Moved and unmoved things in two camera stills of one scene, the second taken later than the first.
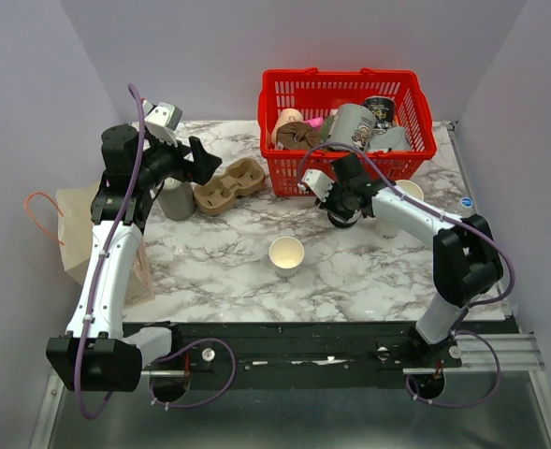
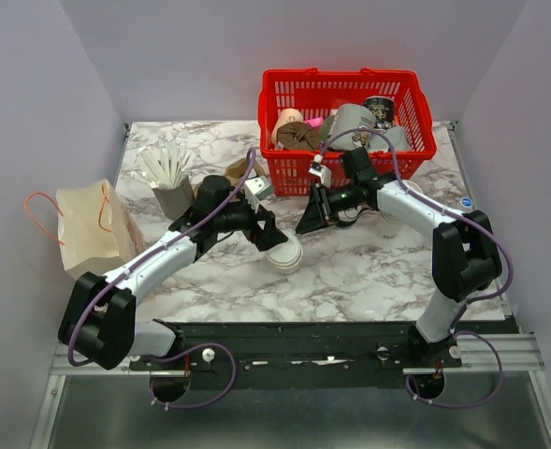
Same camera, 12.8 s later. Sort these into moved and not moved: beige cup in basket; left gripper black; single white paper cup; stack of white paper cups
Moved: left gripper black
Not moved: beige cup in basket; single white paper cup; stack of white paper cups
